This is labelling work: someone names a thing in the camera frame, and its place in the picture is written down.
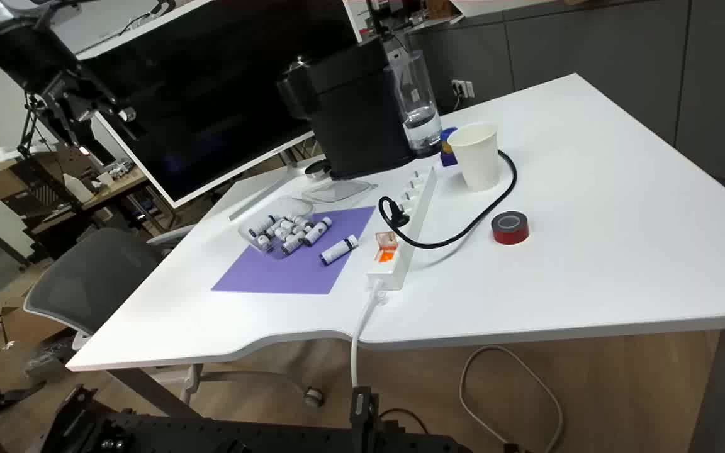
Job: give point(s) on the purple rectangular mat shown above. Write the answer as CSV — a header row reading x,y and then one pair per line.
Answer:
x,y
296,271

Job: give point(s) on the black tripod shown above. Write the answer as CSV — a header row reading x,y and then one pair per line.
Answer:
x,y
35,117

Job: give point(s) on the red and black tape roll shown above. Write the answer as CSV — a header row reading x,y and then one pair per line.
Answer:
x,y
510,226

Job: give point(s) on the cluttered wooden shelf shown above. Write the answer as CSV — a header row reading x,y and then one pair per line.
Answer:
x,y
60,177

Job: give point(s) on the small blue object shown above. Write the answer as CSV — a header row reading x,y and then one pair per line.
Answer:
x,y
445,149

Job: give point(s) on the white power strip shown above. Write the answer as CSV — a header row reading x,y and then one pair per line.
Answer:
x,y
399,234

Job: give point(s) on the white paper cup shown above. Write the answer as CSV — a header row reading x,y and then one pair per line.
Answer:
x,y
476,159

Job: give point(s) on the grey mesh office chair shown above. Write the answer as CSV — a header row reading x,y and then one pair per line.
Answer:
x,y
93,277

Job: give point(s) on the black metal frame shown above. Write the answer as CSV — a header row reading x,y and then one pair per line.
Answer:
x,y
211,431

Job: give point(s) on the small white bottle black cap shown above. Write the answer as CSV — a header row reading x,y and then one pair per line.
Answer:
x,y
259,229
298,236
318,226
281,229
337,250

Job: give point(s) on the black coffee machine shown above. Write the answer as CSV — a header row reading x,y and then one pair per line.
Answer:
x,y
354,109

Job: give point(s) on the large black monitor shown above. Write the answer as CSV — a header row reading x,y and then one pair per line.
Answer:
x,y
211,84

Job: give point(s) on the white wall socket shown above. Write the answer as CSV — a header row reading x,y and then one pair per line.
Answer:
x,y
463,89

